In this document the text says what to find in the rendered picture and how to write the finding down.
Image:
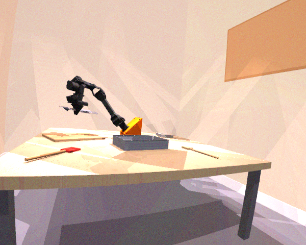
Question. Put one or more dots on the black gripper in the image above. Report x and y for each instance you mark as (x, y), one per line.
(78, 105)

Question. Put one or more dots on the white flat rectangular block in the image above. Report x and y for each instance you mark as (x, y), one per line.
(164, 135)

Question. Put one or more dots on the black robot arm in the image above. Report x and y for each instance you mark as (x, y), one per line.
(79, 85)

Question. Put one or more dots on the white rectangular tray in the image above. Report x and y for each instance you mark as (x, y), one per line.
(140, 142)

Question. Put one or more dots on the red spatula with wooden handle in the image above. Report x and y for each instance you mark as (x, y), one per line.
(69, 150)

